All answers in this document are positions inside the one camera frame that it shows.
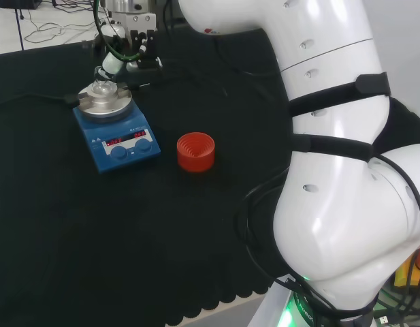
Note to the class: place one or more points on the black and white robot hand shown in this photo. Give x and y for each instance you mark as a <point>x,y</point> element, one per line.
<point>134,24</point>

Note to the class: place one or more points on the clear glass round-bottom flask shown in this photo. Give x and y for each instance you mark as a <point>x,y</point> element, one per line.
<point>102,88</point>

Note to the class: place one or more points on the heater with blue base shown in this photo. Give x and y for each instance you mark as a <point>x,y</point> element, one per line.
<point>128,160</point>

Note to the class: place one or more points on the black box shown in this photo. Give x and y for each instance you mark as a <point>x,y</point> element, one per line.
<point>15,3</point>

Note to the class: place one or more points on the black bench cloth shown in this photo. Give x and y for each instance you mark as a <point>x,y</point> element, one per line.
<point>94,238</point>

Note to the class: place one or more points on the yellow stop button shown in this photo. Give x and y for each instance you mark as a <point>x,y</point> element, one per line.
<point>400,277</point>

